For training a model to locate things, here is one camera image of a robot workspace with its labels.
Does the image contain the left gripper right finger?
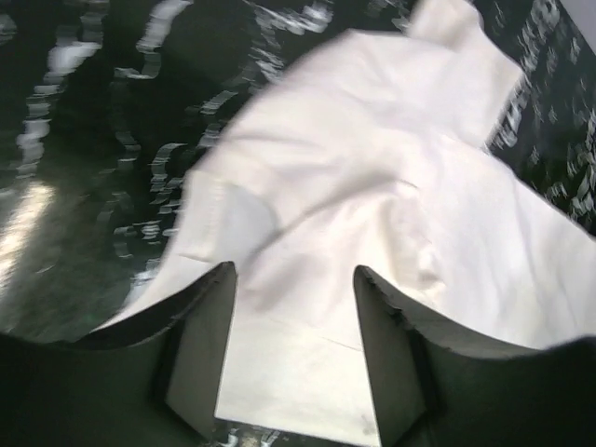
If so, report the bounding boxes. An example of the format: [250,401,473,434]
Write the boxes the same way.
[353,266,595,446]

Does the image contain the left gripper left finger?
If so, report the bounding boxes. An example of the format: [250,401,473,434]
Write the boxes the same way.
[1,262,237,446]

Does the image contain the cream white t shirt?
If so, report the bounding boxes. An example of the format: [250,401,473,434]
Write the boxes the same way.
[98,1,595,446]

